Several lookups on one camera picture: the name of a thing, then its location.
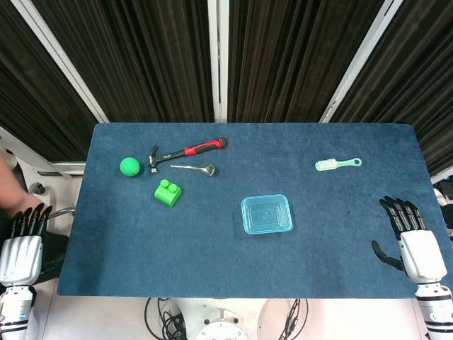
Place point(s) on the green two-stud building block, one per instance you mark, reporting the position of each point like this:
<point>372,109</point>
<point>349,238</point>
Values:
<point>168,194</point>

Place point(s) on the light green scrub brush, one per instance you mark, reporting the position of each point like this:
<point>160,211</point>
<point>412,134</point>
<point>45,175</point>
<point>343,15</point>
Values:
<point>327,164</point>

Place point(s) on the black pleated curtain panel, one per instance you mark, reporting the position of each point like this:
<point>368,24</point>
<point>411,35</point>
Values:
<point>32,106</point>
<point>290,60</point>
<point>141,60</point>
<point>417,88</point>

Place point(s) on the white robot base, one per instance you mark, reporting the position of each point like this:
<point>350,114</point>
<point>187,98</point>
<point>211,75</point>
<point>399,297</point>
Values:
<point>221,327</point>

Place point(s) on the blue table mat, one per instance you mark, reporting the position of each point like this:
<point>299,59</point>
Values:
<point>318,248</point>

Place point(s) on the red black claw hammer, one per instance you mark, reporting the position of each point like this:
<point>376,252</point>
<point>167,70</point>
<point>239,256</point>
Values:
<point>193,149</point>

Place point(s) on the clear blue plastic container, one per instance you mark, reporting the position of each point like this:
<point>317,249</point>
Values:
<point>267,214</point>

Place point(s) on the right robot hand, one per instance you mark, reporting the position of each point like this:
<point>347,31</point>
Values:
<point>421,255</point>

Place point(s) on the white frame post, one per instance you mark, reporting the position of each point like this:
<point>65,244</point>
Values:
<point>218,60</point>
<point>63,60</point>
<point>357,67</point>

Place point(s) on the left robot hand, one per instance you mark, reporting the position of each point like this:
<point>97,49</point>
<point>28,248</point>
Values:
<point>21,258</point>

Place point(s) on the metal spoon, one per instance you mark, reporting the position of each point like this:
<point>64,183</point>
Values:
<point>208,169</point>

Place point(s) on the green ball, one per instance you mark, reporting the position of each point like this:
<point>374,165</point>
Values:
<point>129,166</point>

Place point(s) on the person's bare forearm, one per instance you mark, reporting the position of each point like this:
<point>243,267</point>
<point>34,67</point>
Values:
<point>14,187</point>

